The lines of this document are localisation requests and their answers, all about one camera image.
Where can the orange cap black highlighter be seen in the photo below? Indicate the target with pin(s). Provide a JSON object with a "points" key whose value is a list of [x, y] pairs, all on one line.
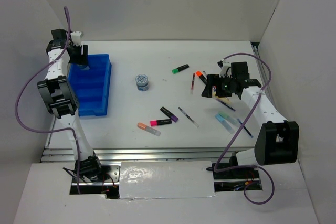
{"points": [[201, 77]]}

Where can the aluminium table rail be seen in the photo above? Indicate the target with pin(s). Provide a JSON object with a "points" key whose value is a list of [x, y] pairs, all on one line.
{"points": [[135, 155]]}

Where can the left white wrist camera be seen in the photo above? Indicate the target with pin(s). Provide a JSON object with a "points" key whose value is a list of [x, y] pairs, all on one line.
{"points": [[76, 37]]}

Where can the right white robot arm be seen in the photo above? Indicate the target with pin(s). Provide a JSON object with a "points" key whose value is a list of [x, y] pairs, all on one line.
{"points": [[278, 138]]}

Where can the blue plastic sorting tray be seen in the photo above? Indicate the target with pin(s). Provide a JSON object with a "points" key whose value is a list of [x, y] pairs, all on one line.
{"points": [[92, 86]]}

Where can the blue pastel highlighter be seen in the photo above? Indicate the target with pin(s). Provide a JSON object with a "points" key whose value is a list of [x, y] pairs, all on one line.
{"points": [[222, 121]]}

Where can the yellow pastel highlighter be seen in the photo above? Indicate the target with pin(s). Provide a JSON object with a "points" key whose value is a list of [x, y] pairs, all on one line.
{"points": [[223, 99]]}

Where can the purple cap black highlighter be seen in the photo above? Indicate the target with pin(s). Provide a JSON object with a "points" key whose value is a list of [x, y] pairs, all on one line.
{"points": [[169, 114]]}

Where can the red ink clear pen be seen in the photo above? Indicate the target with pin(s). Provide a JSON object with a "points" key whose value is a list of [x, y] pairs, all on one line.
{"points": [[192, 84]]}

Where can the dark blue ballpoint pen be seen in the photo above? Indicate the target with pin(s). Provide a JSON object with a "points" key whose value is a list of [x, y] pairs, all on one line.
{"points": [[245, 128]]}

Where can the pink cap black highlighter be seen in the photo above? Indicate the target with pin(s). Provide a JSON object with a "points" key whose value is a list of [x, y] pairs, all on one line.
{"points": [[160, 122]]}

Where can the green pastel highlighter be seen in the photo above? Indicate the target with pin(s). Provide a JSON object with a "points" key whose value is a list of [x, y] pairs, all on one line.
{"points": [[229, 119]]}

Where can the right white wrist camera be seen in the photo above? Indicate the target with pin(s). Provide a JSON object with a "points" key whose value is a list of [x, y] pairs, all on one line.
{"points": [[225, 67]]}

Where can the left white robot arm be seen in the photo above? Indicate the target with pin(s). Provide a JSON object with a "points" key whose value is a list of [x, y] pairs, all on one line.
{"points": [[61, 101]]}

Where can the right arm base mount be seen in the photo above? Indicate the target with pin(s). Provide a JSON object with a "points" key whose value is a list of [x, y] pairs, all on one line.
{"points": [[235, 179]]}

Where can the orange cap clear marker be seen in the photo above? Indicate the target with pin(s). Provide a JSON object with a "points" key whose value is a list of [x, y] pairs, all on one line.
{"points": [[148, 129]]}

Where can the green cap black highlighter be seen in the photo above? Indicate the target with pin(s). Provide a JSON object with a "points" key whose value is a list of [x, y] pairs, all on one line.
{"points": [[180, 68]]}

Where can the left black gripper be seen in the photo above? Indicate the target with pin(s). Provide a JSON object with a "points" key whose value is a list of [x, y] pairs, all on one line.
{"points": [[81, 59]]}

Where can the black ink clear pen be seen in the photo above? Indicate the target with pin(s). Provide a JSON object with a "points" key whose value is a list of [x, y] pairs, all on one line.
{"points": [[188, 116]]}

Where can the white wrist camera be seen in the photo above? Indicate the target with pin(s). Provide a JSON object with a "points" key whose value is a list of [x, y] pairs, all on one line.
{"points": [[76, 37], [225, 67]]}

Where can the white front cover plate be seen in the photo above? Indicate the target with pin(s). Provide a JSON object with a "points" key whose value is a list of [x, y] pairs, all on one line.
{"points": [[165, 180]]}

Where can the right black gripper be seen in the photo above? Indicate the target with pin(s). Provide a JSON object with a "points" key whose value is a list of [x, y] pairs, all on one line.
{"points": [[212, 80]]}

